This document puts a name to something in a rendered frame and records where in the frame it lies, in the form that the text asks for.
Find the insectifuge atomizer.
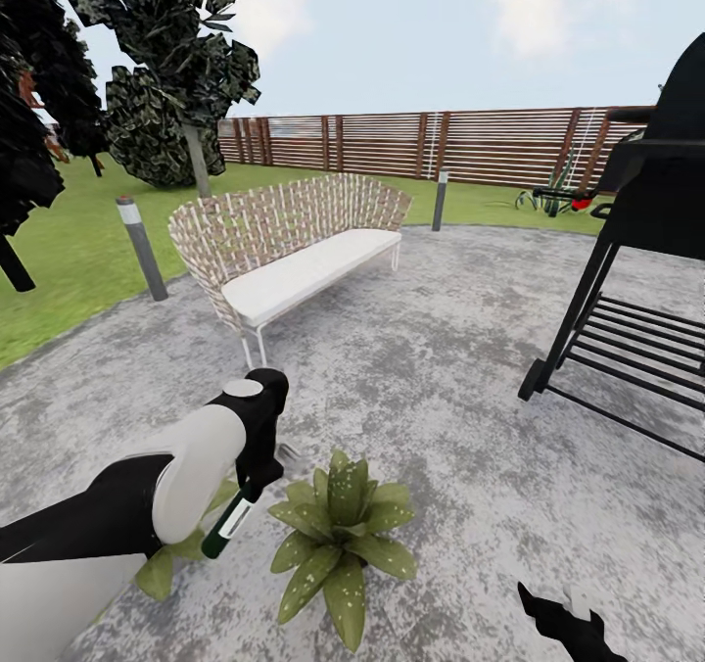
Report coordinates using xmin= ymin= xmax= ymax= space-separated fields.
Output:
xmin=202 ymin=480 xmax=256 ymax=560

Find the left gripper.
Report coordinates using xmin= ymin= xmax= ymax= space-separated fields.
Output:
xmin=234 ymin=435 xmax=284 ymax=500

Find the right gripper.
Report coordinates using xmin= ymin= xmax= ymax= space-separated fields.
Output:
xmin=518 ymin=581 xmax=605 ymax=662

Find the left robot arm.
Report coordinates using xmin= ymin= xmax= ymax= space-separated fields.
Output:
xmin=0 ymin=367 xmax=308 ymax=662

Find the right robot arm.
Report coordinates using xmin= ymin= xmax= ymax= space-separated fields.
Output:
xmin=518 ymin=581 xmax=628 ymax=662

